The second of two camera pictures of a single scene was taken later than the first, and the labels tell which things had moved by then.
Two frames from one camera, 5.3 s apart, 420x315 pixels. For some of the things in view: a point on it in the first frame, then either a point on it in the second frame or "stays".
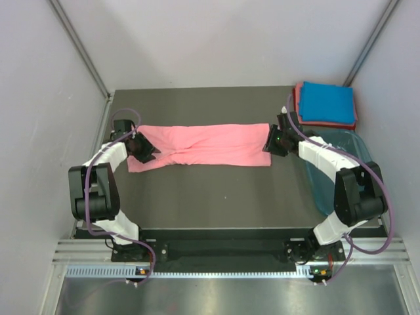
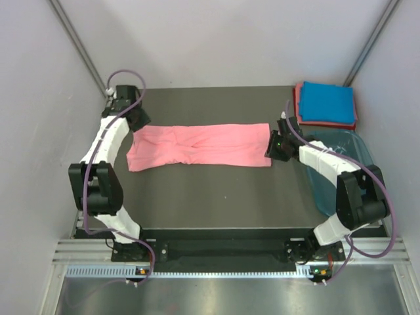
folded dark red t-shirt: [317, 125] stays
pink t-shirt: [230, 145] stays
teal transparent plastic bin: [346, 141] stays
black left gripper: [146, 155] to [143, 121]
